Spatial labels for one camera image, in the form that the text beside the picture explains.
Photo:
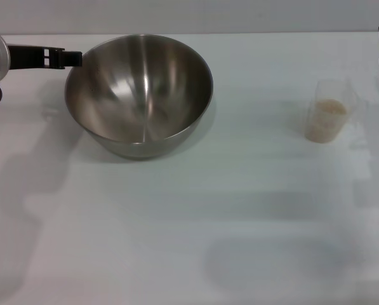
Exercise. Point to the clear plastic measuring cup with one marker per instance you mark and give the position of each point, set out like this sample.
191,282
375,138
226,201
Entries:
341,92

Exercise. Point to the beige rice grains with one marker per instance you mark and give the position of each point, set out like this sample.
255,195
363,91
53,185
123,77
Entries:
325,124

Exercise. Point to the stainless steel mixing bowl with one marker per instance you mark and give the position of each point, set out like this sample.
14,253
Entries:
138,95

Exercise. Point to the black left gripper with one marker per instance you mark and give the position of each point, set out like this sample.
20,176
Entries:
25,57

